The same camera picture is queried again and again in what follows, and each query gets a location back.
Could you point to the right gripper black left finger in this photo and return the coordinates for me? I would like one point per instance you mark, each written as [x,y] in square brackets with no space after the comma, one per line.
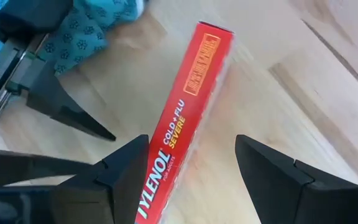
[110,186]

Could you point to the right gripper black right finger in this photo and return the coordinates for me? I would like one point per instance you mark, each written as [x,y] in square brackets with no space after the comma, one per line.
[291,193]

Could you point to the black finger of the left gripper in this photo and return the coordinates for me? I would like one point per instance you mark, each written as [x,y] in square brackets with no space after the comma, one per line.
[26,168]
[57,105]

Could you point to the teal star-patterned folded gown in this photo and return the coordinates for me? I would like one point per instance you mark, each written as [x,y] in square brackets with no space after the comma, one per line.
[82,34]

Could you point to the red Tylenol medicine box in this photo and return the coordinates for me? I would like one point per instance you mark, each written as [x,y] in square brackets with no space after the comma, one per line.
[191,93]

